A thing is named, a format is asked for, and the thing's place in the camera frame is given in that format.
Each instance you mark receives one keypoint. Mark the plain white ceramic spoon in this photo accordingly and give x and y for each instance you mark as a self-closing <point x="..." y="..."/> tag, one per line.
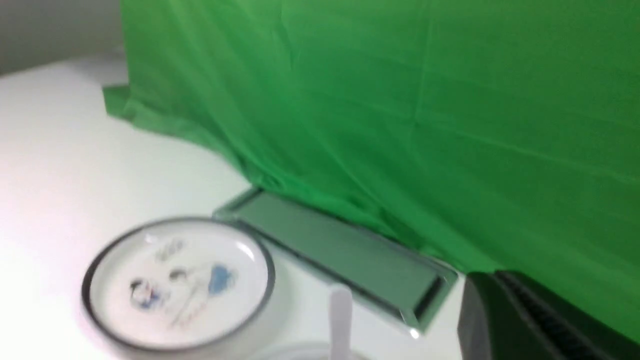
<point x="340" y="315"/>

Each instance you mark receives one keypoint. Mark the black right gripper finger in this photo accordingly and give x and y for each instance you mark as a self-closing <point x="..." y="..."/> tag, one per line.
<point x="506" y="315"/>

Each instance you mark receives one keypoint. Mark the green backdrop cloth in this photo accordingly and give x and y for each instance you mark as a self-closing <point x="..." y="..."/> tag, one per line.
<point x="492" y="134"/>

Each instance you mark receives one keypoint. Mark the metal table cable hatch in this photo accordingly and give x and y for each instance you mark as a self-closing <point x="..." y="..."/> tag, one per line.
<point x="401" y="284"/>

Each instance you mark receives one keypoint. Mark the illustrated black-rimmed plate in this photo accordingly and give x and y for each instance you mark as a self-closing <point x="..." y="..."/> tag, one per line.
<point x="179" y="285"/>

